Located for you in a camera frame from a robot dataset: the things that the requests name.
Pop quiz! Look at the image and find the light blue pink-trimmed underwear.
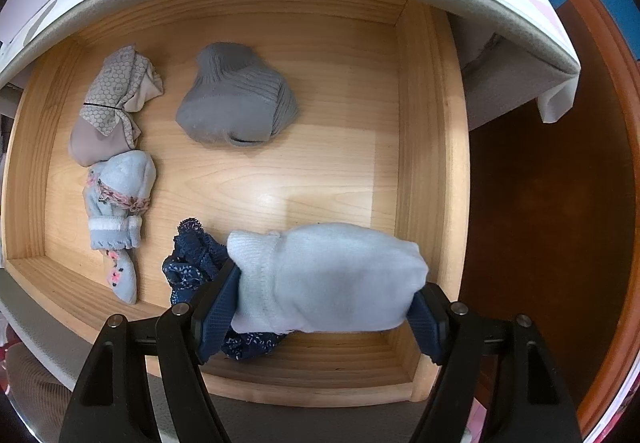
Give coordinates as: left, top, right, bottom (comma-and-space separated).
82, 150, 157, 305

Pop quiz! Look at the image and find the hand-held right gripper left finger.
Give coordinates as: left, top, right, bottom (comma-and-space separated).
59, 259, 243, 443

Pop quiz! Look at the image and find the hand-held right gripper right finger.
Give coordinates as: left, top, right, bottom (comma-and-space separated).
407, 282, 583, 443

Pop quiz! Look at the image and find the wooden drawer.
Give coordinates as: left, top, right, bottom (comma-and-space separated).
0, 0, 471, 443

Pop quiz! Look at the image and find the grey ribbed underwear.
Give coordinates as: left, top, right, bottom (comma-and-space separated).
175, 42, 300, 147

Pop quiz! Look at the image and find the grey hexagon-patterned underwear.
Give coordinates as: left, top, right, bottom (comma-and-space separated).
69, 43, 165, 167

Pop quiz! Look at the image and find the brown wooden furniture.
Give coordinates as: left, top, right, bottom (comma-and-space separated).
460, 0, 640, 443

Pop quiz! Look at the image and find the plain light blue underwear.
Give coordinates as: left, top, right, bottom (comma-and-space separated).
226, 222, 430, 335

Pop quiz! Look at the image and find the navy lace underwear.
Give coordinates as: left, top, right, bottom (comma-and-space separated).
161, 218, 288, 361

